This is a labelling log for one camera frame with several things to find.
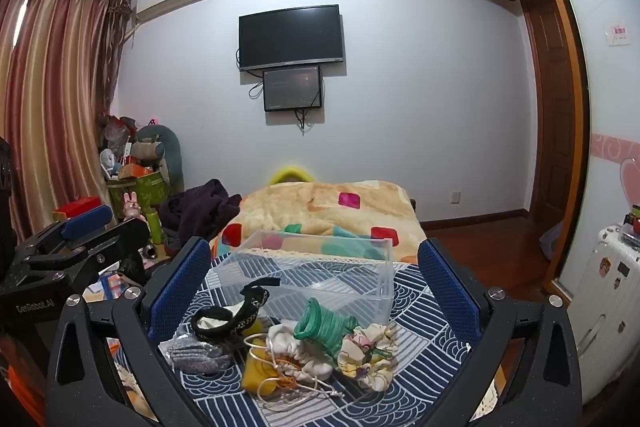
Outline brown wooden door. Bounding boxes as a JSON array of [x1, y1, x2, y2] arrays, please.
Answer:
[[522, 0, 586, 277]]

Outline floral fabric scrunchie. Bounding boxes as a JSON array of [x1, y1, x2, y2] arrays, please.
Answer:
[[335, 323, 397, 392]]

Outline beige patterned blanket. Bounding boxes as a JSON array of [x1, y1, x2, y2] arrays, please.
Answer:
[[209, 180, 426, 263]]

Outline yellow green sponge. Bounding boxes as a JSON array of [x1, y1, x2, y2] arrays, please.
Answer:
[[242, 336, 279, 398]]

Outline pink rabbit toy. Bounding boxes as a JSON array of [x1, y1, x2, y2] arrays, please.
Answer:
[[124, 191, 145, 221]]

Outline dark purple clothing pile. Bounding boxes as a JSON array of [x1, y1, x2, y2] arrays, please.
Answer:
[[158, 179, 242, 244]]

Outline small black wall monitor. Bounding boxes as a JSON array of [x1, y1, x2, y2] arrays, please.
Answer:
[[262, 66, 322, 113]]

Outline black white strap band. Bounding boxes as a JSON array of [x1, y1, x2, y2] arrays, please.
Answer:
[[191, 277, 281, 343]]

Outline green gift bag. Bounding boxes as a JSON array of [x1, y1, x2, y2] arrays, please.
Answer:
[[106, 172, 169, 218]]

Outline cream drawstring pouch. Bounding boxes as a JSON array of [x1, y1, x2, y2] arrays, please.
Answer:
[[266, 320, 333, 384]]

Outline striped red beige curtain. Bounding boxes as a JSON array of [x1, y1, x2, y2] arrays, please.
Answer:
[[1, 0, 131, 239]]

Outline blue white patterned tablecloth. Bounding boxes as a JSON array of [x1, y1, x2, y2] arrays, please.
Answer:
[[146, 247, 471, 426]]

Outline grey socks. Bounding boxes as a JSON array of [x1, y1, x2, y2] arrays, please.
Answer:
[[158, 334, 232, 375]]

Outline grey plush toy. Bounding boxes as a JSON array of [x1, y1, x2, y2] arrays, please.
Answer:
[[130, 124, 184, 193]]

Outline red box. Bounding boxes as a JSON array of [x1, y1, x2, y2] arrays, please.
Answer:
[[52, 196, 102, 221]]

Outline green knitted cloth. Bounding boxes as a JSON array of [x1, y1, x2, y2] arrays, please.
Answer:
[[294, 298, 359, 359]]

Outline black wall television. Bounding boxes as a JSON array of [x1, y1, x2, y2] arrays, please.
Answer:
[[238, 4, 345, 70]]

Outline clear plastic storage box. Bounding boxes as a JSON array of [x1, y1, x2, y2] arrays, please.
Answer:
[[205, 231, 394, 326]]

